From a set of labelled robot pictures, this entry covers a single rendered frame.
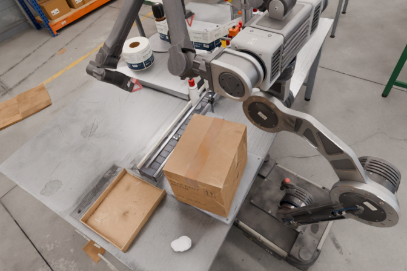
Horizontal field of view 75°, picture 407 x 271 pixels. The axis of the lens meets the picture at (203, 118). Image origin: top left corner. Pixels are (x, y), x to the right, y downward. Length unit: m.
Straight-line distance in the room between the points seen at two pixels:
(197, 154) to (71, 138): 0.94
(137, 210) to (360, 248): 1.47
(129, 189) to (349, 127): 1.99
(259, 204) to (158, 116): 0.87
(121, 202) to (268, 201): 0.96
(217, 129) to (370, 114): 1.98
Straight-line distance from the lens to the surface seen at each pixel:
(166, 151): 1.37
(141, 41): 1.95
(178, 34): 0.91
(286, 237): 1.82
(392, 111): 2.95
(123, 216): 1.32
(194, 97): 1.44
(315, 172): 2.33
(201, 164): 1.00
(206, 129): 1.09
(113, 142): 1.59
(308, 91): 2.73
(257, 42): 0.79
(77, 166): 1.60
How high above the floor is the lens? 1.96
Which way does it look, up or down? 48 degrees down
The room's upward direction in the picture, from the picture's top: 12 degrees counter-clockwise
